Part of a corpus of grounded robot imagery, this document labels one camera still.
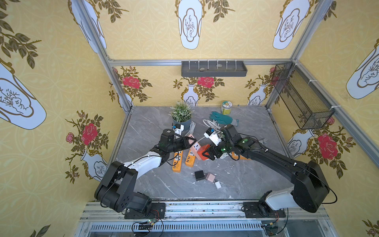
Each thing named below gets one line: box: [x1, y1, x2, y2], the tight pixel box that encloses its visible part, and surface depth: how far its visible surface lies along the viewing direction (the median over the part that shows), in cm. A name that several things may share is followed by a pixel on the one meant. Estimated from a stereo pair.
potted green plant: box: [167, 98, 195, 129], surface depth 100 cm
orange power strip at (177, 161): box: [172, 150, 184, 173], surface depth 89 cm
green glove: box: [209, 111, 239, 127], surface depth 115 cm
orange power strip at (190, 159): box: [185, 149, 196, 168], surface depth 91 cm
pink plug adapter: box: [205, 172, 216, 183], surface depth 85 cm
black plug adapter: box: [194, 170, 205, 181], surface depth 85 cm
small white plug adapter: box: [214, 181, 222, 190], surface depth 82 cm
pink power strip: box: [188, 133, 202, 161], surface depth 83 cm
